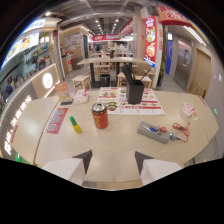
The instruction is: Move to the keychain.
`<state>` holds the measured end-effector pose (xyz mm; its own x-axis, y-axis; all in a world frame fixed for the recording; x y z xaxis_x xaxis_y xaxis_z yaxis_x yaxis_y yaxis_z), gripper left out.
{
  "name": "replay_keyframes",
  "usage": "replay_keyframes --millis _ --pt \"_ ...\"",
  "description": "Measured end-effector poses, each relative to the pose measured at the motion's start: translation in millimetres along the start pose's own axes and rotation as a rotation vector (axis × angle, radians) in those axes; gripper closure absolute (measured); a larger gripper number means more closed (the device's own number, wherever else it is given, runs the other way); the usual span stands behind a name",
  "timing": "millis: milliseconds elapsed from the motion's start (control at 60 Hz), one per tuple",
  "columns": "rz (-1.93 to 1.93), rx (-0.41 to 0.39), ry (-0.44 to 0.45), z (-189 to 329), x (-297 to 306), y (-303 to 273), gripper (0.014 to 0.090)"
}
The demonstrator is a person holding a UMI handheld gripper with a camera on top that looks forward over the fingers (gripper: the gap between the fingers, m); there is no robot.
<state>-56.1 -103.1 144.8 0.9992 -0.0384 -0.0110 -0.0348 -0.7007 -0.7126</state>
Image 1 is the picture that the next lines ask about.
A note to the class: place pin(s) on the wooden stool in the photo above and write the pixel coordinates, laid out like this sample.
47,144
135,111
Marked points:
81,82

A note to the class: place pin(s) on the orange standing menu sign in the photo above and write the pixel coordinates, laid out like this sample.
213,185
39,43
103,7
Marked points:
62,91

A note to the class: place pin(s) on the white tissue packet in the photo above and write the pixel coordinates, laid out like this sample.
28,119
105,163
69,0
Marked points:
80,96

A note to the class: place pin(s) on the grey flat case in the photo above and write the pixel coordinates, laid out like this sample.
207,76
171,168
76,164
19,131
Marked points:
154,132

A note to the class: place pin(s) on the printed menu placemat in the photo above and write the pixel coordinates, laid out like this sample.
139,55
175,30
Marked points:
131,101

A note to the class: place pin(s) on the red QR code sticker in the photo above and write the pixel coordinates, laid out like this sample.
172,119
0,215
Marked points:
56,120

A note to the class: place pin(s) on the small pink white packet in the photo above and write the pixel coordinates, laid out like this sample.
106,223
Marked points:
189,109

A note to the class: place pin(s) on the black chopstick holder box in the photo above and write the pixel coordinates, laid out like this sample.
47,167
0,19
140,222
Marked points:
134,90

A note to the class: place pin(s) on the long wooden dining table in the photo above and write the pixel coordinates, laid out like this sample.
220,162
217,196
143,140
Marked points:
113,61

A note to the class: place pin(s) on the red food poster banner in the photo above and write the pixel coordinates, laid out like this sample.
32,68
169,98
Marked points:
150,41

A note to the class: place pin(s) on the red drink can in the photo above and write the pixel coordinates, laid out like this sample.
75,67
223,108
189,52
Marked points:
99,115

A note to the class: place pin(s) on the small yellow green-capped bottle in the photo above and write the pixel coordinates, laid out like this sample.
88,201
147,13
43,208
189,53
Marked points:
75,124

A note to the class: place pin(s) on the black waste bin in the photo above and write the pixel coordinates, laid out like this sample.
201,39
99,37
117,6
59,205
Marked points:
105,80

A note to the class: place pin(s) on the wooden chair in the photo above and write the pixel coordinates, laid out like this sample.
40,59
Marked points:
140,79

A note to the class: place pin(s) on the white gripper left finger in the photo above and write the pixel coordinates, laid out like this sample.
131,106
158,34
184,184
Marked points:
68,168

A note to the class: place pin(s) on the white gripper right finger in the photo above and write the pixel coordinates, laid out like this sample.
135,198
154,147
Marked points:
156,168

